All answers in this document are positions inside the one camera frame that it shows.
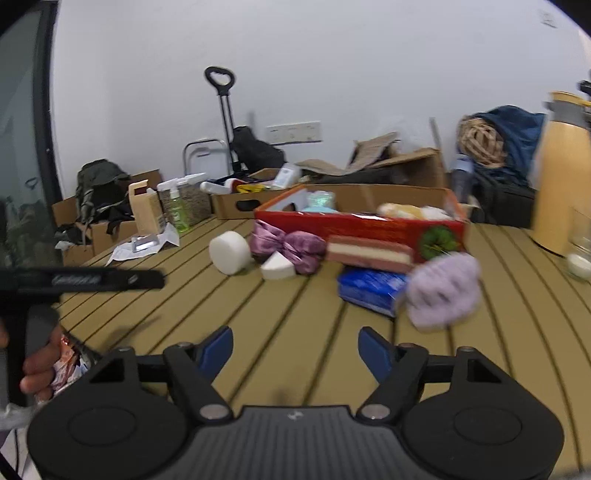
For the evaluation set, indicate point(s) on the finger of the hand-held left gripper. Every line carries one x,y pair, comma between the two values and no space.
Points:
143,279

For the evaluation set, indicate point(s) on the blue jacket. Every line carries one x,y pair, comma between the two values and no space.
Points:
521,134

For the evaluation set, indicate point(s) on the blue-capped water bottle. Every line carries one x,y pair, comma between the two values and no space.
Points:
461,177

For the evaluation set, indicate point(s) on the blue tissue pack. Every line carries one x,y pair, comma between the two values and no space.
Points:
369,288

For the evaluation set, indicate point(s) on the red cardboard box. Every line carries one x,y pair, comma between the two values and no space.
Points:
360,228

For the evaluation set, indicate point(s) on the yellow white plush toy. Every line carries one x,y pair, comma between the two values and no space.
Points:
411,211

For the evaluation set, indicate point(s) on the black clothing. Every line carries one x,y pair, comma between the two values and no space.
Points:
117,217

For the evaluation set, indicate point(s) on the brown cardboard tray box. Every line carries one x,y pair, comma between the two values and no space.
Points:
235,205

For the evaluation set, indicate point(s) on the person's left hand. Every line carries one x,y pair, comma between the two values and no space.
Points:
44,364

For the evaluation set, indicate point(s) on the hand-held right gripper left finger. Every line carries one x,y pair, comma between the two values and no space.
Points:
217,350

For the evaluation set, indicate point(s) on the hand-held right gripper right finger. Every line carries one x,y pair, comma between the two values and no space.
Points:
374,353

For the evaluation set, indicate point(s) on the brown cardboard storage box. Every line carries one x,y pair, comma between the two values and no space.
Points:
138,177
76,230

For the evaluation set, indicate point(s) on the purple fuzzy headband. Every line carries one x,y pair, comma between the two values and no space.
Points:
443,290

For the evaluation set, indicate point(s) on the white round sponge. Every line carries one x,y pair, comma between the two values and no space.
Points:
230,253

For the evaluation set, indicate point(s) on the dark green backpack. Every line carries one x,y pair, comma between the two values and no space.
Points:
99,184

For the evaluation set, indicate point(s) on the wooden slat folding table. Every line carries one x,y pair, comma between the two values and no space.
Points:
300,314

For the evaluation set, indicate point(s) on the teal mesh bath pouf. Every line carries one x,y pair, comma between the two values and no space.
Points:
321,202

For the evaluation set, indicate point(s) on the yellow thermos jug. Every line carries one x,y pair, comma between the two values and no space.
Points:
558,184

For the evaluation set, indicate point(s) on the white bottle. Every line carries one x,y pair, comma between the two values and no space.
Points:
214,187

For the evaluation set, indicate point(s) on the pink white layered sponge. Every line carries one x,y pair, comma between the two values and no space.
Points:
369,254

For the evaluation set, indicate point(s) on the green spray bottle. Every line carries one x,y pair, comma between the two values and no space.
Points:
178,212

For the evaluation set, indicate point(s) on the wicker ball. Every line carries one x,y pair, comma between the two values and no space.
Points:
482,138

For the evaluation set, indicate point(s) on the dark framed glass door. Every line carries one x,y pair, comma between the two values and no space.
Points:
23,138

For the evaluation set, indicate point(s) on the red white plastic bag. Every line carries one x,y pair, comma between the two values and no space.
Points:
69,364

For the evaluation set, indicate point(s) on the white folding stool frame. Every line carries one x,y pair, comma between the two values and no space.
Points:
203,154

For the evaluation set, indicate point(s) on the clear glass cup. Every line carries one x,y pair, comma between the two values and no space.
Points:
579,258

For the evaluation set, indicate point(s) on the clear plastic packaging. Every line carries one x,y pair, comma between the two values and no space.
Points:
143,244

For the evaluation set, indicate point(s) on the open torn cardboard box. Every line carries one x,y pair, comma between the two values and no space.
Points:
392,166

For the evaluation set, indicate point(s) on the clear grain container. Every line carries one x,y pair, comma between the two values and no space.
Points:
196,203

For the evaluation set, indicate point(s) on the black bag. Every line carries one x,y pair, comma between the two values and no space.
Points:
256,150

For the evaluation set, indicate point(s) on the white wall switch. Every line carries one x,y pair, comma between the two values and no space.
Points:
548,18

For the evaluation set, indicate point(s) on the black suitcase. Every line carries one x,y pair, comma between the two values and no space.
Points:
503,203

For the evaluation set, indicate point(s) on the small white box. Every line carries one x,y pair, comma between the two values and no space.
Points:
286,175

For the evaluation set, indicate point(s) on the white wedge sponge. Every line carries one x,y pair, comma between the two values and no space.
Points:
277,270

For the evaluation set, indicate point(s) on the white wall socket strip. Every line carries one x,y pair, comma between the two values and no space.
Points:
295,131

